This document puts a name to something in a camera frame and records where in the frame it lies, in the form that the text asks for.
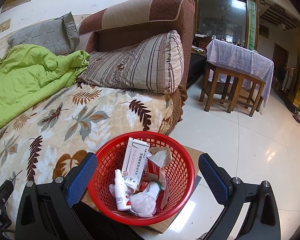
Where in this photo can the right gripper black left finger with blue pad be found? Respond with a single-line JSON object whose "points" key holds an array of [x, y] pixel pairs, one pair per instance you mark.
{"points": [[45, 210]]}

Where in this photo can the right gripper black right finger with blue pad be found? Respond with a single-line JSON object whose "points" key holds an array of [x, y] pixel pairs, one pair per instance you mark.
{"points": [[262, 217]]}

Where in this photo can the white spray bottle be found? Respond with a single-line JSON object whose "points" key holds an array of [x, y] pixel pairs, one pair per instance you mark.
{"points": [[121, 192]]}

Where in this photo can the white tissue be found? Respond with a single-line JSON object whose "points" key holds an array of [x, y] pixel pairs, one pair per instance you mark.
{"points": [[142, 205]]}

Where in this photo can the white long medicine box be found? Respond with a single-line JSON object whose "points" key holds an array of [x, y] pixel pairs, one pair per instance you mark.
{"points": [[134, 162]]}

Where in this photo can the red white torn box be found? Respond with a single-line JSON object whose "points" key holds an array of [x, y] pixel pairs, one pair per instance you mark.
{"points": [[158, 159]]}

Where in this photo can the red crushed cigarette pack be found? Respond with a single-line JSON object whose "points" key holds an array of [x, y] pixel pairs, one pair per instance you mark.
{"points": [[162, 199]]}

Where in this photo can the leaf pattern fleece blanket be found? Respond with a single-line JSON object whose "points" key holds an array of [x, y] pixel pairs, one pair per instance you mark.
{"points": [[53, 136]]}

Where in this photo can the red plastic mesh basket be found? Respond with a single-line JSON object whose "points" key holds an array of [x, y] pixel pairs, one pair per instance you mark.
{"points": [[109, 158]]}

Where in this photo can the cardboard sheet under basket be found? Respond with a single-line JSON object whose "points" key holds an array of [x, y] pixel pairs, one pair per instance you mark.
{"points": [[184, 180]]}

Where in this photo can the green quilt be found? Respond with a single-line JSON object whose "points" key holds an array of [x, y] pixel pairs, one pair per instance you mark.
{"points": [[30, 73]]}

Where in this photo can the wooden stool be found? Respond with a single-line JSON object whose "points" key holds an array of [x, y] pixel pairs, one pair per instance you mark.
{"points": [[232, 87]]}

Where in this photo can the table with lilac cloth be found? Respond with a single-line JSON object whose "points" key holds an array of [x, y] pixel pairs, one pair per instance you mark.
{"points": [[243, 59]]}

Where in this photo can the grey quilted pillow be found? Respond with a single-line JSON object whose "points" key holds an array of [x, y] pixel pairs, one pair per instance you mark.
{"points": [[59, 35]]}

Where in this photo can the striped beige pillow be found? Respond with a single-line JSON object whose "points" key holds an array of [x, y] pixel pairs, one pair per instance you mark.
{"points": [[155, 64]]}

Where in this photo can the large dark glass cabinet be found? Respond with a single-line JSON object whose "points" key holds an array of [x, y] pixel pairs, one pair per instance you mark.
{"points": [[232, 21]]}

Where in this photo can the brown sofa armrest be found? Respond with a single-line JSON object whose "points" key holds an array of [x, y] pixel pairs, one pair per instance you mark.
{"points": [[133, 21]]}

